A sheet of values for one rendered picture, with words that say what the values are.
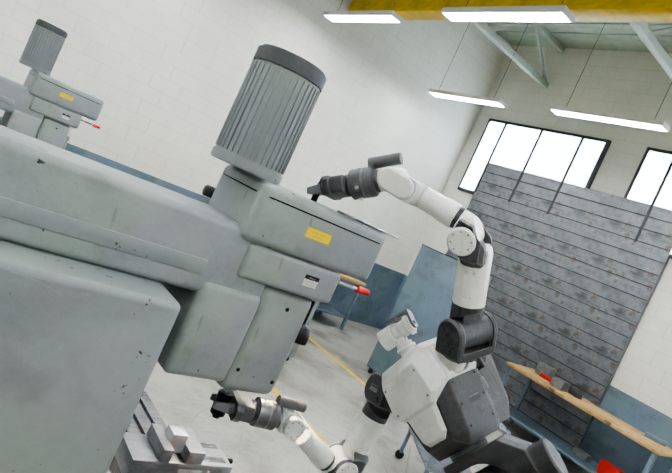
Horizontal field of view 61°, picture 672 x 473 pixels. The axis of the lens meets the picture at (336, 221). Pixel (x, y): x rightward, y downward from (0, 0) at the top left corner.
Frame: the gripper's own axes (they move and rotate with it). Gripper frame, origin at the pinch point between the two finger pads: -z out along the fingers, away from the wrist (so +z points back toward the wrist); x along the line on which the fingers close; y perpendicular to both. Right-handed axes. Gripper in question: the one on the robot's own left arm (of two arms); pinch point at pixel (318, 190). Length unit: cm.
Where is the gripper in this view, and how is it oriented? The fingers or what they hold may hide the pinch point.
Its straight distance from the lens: 169.8
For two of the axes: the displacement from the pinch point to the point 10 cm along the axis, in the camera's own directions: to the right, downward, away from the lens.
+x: 3.9, 1.5, 9.1
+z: 9.2, -1.2, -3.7
